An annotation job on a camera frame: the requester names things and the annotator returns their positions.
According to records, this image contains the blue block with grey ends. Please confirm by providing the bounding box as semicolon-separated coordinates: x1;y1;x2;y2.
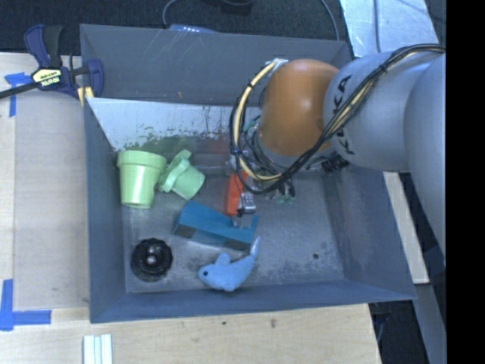
171;199;261;253

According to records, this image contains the black round knob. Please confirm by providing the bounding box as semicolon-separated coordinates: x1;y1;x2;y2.
130;237;174;283

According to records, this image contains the grey metal bin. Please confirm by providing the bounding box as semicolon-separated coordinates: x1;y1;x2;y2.
79;23;418;325

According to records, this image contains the light green cup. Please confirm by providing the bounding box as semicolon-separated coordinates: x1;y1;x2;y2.
158;149;207;202

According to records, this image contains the green flower pot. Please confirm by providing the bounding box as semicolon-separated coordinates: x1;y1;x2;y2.
116;149;168;209

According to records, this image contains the blue toy dolphin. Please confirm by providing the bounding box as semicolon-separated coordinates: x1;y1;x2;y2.
197;236;262;293

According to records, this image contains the orange block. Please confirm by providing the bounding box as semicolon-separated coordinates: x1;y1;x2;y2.
225;172;249;218

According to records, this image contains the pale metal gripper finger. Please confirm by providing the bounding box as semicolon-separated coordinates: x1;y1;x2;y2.
231;192;257;230

